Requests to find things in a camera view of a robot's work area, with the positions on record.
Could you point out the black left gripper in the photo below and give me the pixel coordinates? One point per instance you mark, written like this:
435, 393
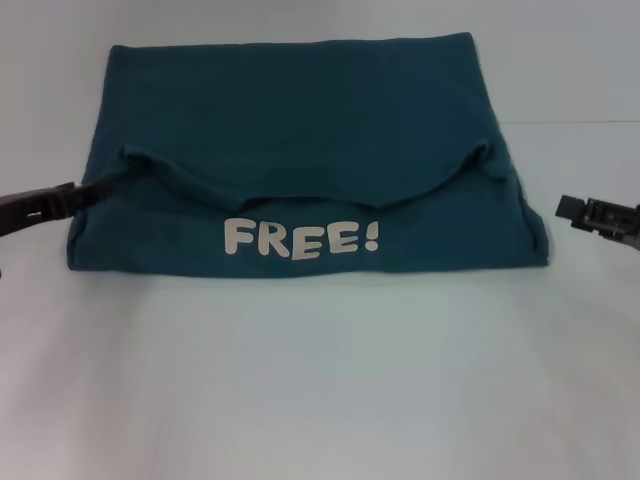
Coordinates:
35, 207

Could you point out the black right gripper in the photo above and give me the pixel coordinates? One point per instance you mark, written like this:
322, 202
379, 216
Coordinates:
625, 227

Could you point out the teal blue t-shirt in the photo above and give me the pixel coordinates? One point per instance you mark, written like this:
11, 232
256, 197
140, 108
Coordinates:
300, 125

